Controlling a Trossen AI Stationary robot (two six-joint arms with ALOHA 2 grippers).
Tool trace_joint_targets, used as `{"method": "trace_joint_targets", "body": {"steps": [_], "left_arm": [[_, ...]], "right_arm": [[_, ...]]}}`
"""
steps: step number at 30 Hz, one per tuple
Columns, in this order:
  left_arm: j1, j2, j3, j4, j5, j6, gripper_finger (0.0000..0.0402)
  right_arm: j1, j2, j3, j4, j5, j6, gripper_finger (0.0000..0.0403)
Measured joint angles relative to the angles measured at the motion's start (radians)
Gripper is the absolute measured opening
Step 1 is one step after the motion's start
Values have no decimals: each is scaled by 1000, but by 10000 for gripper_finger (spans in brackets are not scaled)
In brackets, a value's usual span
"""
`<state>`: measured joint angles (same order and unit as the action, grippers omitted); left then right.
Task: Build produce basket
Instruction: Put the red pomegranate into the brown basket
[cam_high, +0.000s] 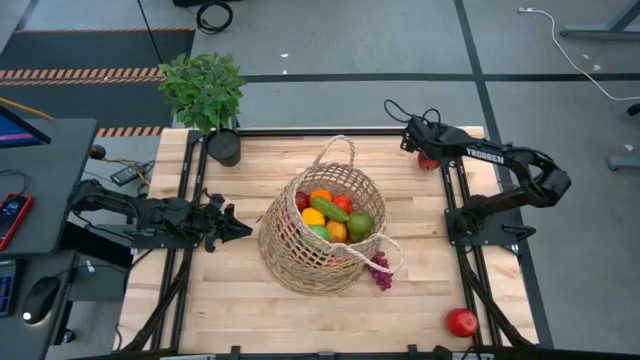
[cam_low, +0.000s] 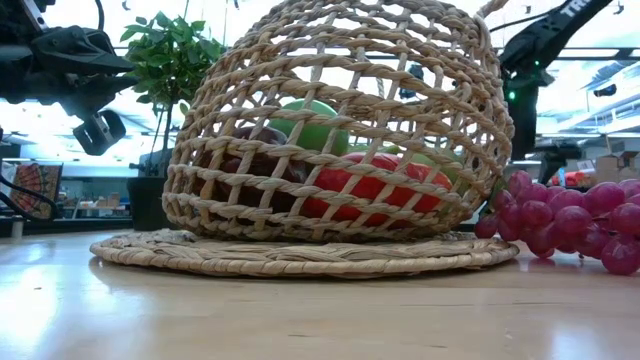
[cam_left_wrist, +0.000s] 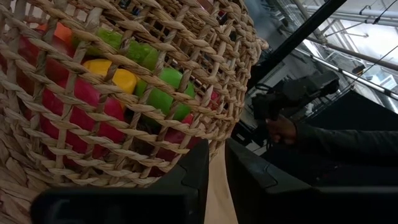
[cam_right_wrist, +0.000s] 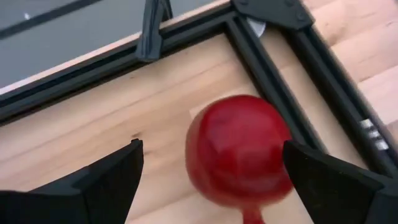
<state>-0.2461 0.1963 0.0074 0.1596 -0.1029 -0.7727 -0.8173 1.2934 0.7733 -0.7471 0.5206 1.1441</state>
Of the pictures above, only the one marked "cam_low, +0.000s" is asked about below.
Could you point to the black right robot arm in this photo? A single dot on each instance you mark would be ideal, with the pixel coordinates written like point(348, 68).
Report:
point(550, 30)

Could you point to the orange patterned picture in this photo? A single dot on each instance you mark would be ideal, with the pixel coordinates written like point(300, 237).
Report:
point(37, 175)

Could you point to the green apple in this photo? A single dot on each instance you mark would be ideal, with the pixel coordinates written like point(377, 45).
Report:
point(312, 131)

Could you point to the black ceiling device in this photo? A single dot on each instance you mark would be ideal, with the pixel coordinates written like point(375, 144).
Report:
point(606, 91)

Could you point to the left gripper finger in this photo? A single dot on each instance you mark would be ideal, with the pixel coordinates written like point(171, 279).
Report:
point(100, 87)
point(75, 52)

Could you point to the red storage box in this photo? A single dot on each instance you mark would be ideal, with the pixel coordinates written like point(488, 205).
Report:
point(575, 179)

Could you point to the green potted plant black pot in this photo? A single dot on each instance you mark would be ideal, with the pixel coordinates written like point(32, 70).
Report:
point(160, 50)

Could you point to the red orange toy fruit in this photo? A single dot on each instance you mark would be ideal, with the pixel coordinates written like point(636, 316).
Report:
point(367, 187)

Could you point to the brown cardboard box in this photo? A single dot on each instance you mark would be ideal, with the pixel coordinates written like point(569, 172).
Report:
point(617, 167)

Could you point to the purple grape bunch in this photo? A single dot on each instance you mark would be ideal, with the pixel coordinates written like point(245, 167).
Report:
point(570, 220)

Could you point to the cluttered white shelf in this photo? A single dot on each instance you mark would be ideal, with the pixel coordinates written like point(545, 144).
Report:
point(95, 205)

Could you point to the round woven placemat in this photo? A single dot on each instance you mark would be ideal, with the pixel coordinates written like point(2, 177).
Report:
point(225, 260)

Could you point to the red apple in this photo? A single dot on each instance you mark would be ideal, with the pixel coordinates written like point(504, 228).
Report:
point(255, 165)

